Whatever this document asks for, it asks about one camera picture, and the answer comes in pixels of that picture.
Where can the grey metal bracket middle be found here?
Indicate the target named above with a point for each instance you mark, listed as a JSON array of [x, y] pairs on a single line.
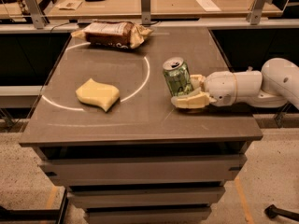
[[145, 12]]

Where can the yellow wavy sponge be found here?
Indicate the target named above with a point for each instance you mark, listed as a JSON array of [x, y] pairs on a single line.
[[98, 94]]

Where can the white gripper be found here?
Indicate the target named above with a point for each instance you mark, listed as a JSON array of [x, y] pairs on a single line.
[[220, 86]]

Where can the clear bottle left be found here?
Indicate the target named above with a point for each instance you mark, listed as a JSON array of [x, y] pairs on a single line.
[[249, 68]]

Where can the grey table with drawers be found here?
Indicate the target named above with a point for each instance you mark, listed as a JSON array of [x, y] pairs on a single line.
[[142, 161]]

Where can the grey metal bracket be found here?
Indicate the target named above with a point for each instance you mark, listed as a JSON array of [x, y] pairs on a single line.
[[145, 12], [255, 12], [36, 14]]

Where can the white paper note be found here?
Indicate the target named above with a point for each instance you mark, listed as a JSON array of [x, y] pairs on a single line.
[[208, 5]]

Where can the grey metal bracket left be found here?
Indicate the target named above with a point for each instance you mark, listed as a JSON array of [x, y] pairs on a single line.
[[36, 14]]

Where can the brown chip bag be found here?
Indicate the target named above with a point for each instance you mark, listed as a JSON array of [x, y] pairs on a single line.
[[123, 35]]

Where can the grey metal bracket right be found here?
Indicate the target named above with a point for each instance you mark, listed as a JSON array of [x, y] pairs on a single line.
[[255, 12]]

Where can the green soda can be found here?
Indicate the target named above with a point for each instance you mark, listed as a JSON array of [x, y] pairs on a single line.
[[177, 77]]

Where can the black chair base leg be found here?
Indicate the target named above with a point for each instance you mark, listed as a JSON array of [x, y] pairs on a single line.
[[272, 211]]

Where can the small paper card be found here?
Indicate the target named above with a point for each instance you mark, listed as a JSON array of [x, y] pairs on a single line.
[[69, 5]]

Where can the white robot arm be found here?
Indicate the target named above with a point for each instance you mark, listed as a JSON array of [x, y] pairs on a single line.
[[274, 86]]

